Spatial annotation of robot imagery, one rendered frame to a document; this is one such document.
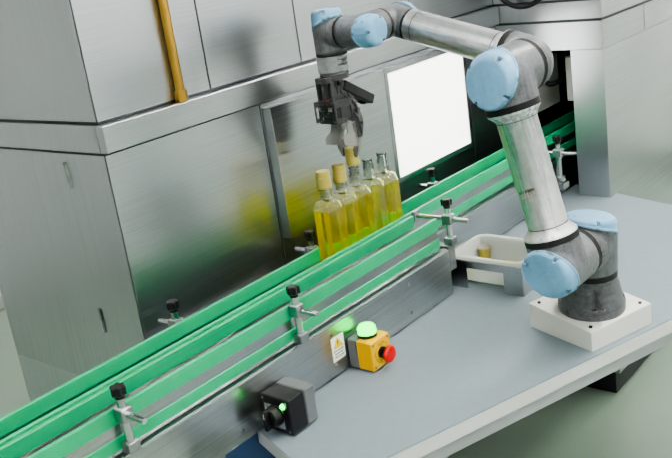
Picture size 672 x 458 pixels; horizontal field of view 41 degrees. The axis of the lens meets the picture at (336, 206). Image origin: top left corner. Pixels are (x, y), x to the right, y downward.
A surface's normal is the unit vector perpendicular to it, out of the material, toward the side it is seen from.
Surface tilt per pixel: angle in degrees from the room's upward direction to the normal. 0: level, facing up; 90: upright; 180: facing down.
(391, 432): 0
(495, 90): 85
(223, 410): 90
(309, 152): 90
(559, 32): 90
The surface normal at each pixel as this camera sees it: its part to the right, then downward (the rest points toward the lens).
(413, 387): -0.14, -0.95
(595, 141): -0.62, 0.31
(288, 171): 0.76, 0.08
